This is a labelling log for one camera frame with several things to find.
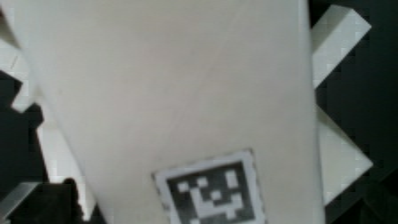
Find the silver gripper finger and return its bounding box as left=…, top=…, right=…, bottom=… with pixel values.
left=0, top=178, right=84, bottom=224

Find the white cabinet body box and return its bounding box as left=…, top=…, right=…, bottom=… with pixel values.
left=0, top=6, right=372, bottom=214

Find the small white cabinet top box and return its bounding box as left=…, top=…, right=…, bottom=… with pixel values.
left=0, top=0, right=325, bottom=224

